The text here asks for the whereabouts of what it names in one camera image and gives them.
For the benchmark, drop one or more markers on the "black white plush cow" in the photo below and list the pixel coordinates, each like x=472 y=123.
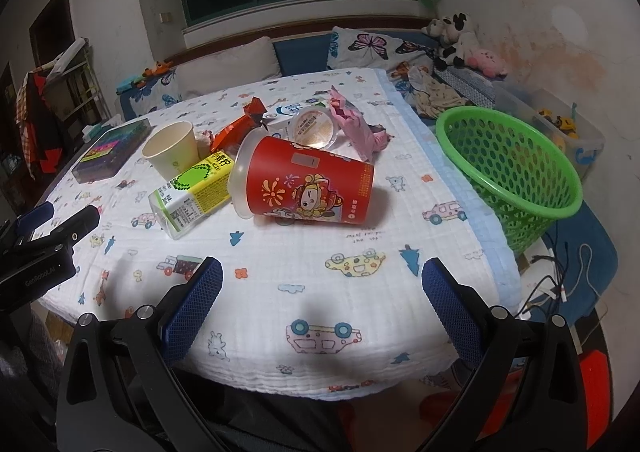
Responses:
x=457 y=39

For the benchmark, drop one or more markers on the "clear round lidded container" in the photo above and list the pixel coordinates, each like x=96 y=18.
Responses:
x=314 y=127

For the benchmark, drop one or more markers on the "pink plush toy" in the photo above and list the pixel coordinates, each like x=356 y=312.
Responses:
x=486 y=62

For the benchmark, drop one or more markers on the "orange snack wrapper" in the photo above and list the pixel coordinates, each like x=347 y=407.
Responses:
x=231 y=136

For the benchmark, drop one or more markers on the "tissue paper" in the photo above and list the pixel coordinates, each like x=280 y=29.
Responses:
x=204 y=140

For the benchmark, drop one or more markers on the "green plastic mesh basket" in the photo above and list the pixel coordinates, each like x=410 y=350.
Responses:
x=518 y=172

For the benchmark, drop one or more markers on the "butterfly pillow at left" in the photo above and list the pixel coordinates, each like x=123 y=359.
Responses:
x=148 y=94

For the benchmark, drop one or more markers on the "red printed paper cup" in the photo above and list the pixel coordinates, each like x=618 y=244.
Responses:
x=277 y=178

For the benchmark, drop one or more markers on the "beige paper cup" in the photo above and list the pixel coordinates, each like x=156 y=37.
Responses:
x=172 y=150

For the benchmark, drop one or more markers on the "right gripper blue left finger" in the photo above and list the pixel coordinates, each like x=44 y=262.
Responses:
x=185 y=307

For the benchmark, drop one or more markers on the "white blue milk carton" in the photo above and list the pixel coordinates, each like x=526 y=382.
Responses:
x=277 y=122

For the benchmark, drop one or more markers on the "dark box of coloured pens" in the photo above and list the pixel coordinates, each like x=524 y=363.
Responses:
x=110 y=152

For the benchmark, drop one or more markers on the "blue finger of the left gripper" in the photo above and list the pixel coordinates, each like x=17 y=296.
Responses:
x=28 y=223
x=75 y=226

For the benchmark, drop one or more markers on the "clear plastic toy bin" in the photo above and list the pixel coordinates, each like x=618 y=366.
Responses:
x=580 y=141

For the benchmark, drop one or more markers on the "printed white table cloth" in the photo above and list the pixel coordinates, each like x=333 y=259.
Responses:
x=307 y=309

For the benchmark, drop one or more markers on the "beige cushion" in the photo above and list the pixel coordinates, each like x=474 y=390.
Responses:
x=241 y=65

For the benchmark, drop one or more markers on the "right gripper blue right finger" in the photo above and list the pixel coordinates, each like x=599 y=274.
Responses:
x=446 y=296

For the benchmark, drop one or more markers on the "blue sofa mat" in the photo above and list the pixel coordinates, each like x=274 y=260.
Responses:
x=587 y=257

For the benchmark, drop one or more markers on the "yellow green juice carton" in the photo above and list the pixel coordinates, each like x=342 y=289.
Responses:
x=183 y=202

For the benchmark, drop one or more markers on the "metal shelf rack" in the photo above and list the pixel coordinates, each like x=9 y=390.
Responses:
x=72 y=89

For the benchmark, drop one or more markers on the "butterfly print pillow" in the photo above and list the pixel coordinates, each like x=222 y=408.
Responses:
x=359 y=49

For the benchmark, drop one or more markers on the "patterned clothes pile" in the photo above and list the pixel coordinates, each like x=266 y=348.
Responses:
x=424 y=93

